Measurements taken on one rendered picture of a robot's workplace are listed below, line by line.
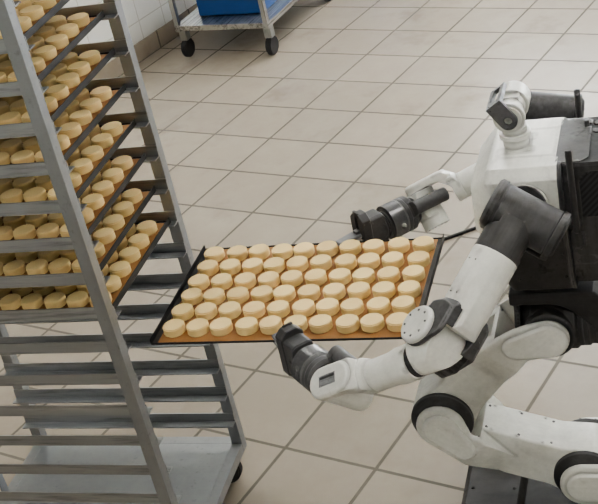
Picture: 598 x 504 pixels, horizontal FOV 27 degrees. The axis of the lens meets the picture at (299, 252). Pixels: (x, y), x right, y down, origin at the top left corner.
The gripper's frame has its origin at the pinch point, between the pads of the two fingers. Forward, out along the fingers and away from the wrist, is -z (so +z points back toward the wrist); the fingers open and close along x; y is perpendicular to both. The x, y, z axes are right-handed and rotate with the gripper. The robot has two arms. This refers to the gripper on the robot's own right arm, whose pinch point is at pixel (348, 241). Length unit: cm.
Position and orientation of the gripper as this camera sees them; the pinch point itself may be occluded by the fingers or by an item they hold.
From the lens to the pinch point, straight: 299.3
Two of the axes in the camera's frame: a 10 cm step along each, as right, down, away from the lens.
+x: -1.9, -8.5, -4.9
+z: 8.4, -4.0, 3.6
